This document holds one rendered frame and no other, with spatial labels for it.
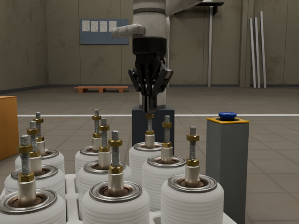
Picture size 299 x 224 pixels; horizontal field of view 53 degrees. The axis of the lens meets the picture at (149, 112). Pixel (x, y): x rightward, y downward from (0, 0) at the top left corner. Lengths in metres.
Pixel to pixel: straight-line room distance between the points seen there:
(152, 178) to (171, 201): 0.11
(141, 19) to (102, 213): 0.40
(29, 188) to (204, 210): 0.24
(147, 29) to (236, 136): 0.30
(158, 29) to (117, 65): 8.35
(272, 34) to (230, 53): 1.34
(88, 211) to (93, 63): 8.69
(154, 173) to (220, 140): 0.19
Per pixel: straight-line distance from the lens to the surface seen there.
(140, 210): 0.42
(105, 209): 0.41
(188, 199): 0.44
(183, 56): 9.03
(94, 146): 0.66
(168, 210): 0.46
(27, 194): 0.43
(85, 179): 0.53
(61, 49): 9.29
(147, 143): 0.68
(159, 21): 0.65
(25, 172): 0.43
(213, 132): 0.70
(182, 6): 0.94
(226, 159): 0.69
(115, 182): 0.43
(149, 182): 0.56
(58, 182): 0.53
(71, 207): 0.59
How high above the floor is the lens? 0.42
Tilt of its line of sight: 7 degrees down
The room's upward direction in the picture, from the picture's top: straight up
